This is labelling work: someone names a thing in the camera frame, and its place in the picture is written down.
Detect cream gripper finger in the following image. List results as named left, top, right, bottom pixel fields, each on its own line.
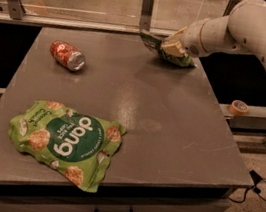
left=161, top=42, right=187, bottom=58

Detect green jalapeno chip bag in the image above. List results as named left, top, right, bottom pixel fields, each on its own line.
left=140, top=31, right=196, bottom=68

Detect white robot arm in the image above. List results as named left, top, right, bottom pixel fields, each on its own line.
left=170, top=0, right=266, bottom=72

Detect red coke can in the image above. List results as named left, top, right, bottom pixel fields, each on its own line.
left=50, top=40, right=85, bottom=72

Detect green dang rice chips bag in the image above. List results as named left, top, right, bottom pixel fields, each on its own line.
left=8, top=100, right=126, bottom=193

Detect orange tape roll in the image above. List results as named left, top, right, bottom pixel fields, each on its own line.
left=230, top=100, right=249, bottom=116

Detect middle metal bracket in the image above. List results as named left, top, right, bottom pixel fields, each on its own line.
left=139, top=0, right=155, bottom=30

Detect right metal bracket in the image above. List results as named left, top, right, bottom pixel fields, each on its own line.
left=223, top=0, right=240, bottom=16

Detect black power cable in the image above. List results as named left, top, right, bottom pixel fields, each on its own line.
left=227, top=165, right=266, bottom=209

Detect metal barrier rail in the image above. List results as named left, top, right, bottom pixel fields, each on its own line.
left=0, top=0, right=266, bottom=69

